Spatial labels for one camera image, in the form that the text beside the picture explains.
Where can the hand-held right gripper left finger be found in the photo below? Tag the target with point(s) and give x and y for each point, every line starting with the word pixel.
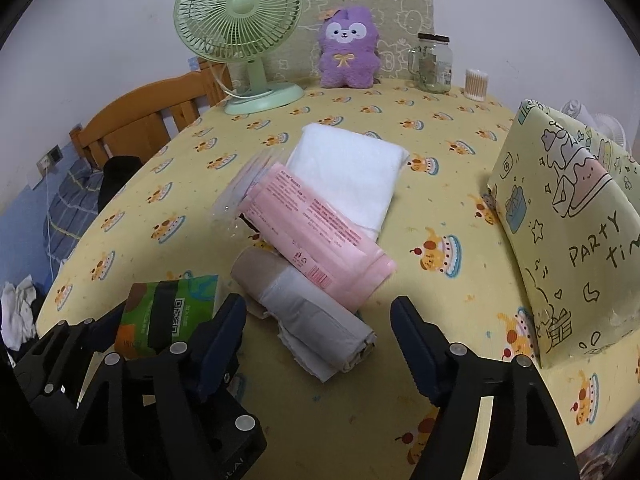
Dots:
pixel 222 345

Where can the glass jar with black lid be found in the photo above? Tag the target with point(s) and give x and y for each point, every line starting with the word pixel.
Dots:
pixel 432 67

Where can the blue plaid bedding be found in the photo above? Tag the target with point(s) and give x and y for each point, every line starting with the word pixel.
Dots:
pixel 75 205

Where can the beige patterned cushion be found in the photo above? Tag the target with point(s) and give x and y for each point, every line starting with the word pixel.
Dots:
pixel 405 15

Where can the cotton swab box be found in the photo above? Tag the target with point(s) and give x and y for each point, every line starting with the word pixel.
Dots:
pixel 476 85

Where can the green tissue pack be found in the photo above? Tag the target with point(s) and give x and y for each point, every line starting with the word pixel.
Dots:
pixel 140 310

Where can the yellow cake print tablecloth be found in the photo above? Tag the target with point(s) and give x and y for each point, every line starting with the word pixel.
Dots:
pixel 440 200

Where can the grey beige bag roll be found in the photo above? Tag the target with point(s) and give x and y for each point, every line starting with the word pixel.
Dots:
pixel 310 315

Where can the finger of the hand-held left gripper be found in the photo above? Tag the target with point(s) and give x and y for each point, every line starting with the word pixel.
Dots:
pixel 240 442
pixel 105 330

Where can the pink plastic packet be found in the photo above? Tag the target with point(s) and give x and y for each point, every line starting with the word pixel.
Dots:
pixel 320 240

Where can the black cloth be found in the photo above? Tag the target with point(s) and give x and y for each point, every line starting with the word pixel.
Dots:
pixel 120 180

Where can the white towel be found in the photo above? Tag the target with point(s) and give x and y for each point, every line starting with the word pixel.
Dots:
pixel 345 170

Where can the clear plastic bag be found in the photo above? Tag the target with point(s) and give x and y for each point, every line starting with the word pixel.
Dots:
pixel 240 190

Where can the wooden chair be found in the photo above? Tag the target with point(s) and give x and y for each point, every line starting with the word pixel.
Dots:
pixel 140 115

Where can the white fan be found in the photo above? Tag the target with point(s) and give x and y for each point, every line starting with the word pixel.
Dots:
pixel 600 127

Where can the pile of clothes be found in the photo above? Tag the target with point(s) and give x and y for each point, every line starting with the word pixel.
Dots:
pixel 17 310

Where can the wall socket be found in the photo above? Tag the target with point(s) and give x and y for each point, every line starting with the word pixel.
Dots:
pixel 50 157

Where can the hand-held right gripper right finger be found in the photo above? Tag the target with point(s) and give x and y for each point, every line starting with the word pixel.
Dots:
pixel 415 355

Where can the purple plush toy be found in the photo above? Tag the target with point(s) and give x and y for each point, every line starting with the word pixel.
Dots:
pixel 347 55

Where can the green desk fan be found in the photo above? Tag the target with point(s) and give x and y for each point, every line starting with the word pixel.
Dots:
pixel 237 10

